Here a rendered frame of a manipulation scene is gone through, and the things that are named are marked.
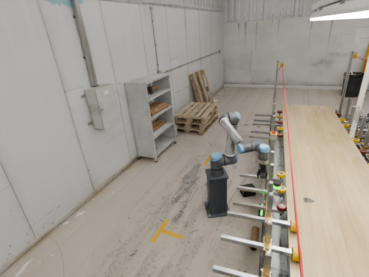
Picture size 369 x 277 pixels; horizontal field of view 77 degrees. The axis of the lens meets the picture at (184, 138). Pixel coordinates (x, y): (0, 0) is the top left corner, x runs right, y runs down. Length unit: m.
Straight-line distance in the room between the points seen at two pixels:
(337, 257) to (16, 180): 3.13
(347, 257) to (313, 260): 0.22
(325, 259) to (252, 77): 8.60
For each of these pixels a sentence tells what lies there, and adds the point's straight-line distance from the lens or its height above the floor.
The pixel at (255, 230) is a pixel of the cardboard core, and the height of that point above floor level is 0.08.
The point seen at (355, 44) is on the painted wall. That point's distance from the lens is 9.84.
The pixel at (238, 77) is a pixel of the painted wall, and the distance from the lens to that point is 10.07.
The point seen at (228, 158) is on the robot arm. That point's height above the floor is 0.83.
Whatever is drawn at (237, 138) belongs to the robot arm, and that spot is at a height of 1.34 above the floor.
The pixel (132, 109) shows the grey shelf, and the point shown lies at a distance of 4.42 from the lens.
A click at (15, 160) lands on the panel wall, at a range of 3.23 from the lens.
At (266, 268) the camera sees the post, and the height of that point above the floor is 1.04.
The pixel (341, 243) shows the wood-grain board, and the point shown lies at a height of 0.90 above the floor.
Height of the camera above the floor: 2.31
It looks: 25 degrees down
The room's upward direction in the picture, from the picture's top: 5 degrees counter-clockwise
